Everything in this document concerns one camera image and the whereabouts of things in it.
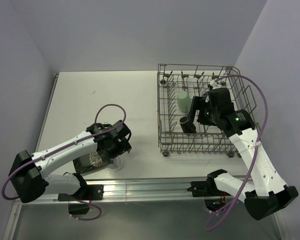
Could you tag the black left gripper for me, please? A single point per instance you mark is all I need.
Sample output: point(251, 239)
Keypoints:
point(123, 146)

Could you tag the dark brown mug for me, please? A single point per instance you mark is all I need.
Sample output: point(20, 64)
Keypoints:
point(187, 127)

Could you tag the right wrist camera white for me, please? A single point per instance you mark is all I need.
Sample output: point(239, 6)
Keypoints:
point(214, 85)

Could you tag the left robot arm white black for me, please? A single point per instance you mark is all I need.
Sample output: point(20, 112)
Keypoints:
point(60, 169)

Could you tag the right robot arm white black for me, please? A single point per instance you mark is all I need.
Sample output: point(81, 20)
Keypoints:
point(268, 193)

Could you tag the black square floral plate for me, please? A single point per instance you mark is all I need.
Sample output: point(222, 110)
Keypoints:
point(88, 163)

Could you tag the clear drinking glass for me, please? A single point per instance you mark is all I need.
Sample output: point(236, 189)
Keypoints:
point(116, 165)

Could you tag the light green cup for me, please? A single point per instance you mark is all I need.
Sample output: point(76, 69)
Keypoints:
point(184, 102)

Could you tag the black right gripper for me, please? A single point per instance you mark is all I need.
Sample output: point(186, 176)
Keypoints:
point(199, 103)

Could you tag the aluminium rail frame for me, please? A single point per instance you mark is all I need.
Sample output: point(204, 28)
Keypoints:
point(147, 174)

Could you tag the grey wire dish rack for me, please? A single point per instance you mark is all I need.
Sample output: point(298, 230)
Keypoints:
point(194, 79)

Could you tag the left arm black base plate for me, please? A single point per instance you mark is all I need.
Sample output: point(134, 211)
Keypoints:
point(93, 192)

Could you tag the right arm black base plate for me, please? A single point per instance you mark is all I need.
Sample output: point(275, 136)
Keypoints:
point(202, 189)

